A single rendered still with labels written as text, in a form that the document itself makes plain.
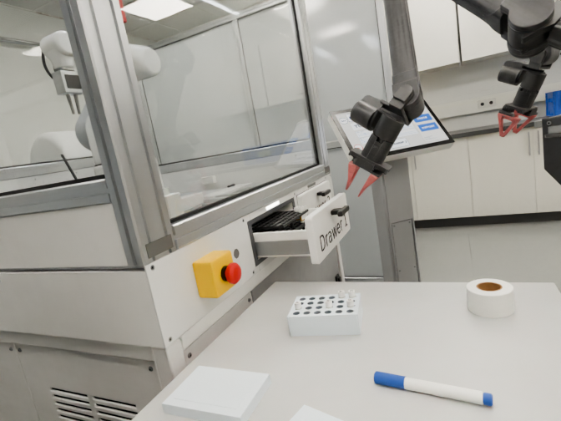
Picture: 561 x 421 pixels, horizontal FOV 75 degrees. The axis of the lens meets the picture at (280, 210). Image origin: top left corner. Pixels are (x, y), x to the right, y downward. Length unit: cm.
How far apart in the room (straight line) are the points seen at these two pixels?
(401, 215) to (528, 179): 216
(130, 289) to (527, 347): 60
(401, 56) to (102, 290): 81
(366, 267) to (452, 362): 221
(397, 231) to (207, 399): 150
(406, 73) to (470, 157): 295
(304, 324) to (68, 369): 52
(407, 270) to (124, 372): 151
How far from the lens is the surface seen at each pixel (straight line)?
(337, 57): 265
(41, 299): 88
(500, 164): 388
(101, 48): 66
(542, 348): 65
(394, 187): 187
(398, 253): 195
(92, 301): 76
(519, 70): 145
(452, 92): 451
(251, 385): 57
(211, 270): 69
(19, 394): 116
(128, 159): 63
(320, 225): 85
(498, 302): 70
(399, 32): 103
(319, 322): 67
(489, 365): 60
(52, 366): 99
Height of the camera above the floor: 110
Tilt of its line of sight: 10 degrees down
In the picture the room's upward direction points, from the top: 10 degrees counter-clockwise
